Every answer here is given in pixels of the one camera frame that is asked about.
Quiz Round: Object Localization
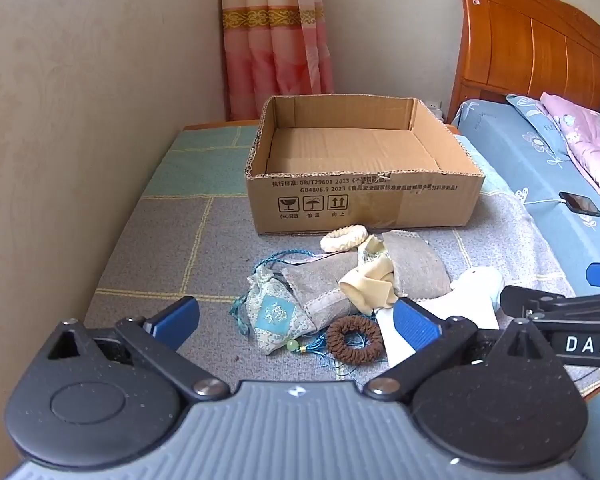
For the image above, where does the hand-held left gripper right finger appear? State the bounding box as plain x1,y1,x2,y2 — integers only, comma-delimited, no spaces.
364,297,556,403

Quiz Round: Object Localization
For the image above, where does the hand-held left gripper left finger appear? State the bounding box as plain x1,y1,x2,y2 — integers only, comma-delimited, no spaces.
45,296,231,403

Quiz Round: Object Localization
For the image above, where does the white cloth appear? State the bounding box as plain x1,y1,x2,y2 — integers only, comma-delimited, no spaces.
375,299,500,367

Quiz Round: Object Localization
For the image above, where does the yellow cloth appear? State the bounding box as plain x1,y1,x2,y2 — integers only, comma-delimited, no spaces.
339,259,399,317

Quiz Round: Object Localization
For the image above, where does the patterned sachet with teal cord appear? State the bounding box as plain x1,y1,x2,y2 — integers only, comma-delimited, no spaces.
228,249,376,378

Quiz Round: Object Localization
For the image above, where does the grey linen pouch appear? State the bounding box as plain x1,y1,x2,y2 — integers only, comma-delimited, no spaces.
281,254,362,332
381,230,452,300

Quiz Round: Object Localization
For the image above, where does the cardboard box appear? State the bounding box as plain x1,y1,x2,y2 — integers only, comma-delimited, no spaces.
245,94,486,235

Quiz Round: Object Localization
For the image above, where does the light blue pillow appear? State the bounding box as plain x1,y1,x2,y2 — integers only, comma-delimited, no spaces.
452,99,600,480

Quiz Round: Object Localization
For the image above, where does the black smartphone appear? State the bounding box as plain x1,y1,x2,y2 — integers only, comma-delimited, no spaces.
559,191,600,218

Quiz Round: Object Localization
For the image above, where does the printed cream cloth pouch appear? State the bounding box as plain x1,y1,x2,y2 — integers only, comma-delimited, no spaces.
357,235,392,281

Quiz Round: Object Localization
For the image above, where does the cream scrunchie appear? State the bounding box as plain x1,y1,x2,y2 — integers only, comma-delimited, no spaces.
320,226,369,254

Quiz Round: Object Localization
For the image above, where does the pink quilt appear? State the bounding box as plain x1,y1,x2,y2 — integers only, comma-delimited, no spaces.
539,91,600,217

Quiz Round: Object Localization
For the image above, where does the blue floral pillow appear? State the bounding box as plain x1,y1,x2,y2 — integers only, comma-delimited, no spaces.
506,93,581,171

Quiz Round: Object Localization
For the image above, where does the wooden bed headboard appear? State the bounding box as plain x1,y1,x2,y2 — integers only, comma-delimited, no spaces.
447,0,600,122

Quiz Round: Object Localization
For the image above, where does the pink patterned curtain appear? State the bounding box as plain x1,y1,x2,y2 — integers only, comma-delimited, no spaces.
219,0,335,122

